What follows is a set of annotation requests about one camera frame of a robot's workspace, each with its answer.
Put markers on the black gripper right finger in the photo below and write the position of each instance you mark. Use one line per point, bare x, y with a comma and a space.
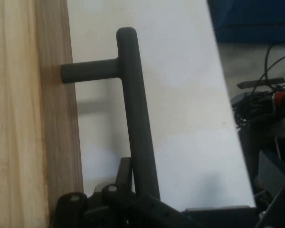
273, 171

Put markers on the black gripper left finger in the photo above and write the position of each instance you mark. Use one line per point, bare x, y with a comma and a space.
123, 206

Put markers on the red round button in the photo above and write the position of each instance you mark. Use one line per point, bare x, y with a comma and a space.
282, 98

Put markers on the flat dark metal bar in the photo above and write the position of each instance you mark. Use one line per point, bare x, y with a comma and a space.
261, 82

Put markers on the wooden drawer front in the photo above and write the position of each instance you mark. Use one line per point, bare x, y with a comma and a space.
59, 118

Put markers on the wooden cabinet box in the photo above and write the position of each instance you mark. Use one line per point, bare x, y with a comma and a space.
12, 118

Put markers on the dark blue cover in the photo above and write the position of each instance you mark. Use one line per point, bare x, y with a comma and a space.
251, 19

